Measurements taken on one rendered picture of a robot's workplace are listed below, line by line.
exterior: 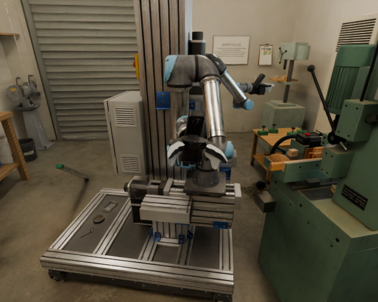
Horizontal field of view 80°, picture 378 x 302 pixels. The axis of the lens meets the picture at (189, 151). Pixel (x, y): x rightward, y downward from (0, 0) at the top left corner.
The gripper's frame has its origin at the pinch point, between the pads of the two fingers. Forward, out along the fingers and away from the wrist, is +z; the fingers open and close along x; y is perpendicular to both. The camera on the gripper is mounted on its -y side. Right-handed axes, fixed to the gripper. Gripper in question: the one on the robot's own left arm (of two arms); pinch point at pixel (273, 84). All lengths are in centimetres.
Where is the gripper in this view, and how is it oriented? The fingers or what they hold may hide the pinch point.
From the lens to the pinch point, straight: 198.8
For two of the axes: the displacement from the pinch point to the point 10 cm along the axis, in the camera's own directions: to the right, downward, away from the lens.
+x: 2.8, 4.6, -8.4
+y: -0.5, 8.8, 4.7
